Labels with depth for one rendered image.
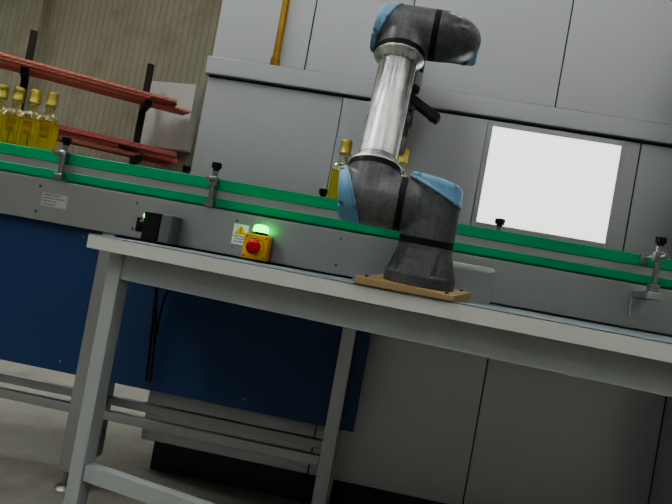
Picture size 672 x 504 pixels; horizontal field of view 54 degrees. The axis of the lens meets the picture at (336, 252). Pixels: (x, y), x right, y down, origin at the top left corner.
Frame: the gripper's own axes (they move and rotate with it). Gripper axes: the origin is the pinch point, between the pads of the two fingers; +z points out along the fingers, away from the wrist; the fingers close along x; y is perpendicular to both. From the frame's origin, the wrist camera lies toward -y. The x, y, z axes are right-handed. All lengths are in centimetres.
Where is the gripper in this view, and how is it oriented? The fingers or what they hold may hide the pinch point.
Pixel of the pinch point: (403, 152)
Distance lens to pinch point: 204.5
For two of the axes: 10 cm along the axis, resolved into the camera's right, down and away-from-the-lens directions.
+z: -1.8, 9.8, -0.2
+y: -9.8, -1.8, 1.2
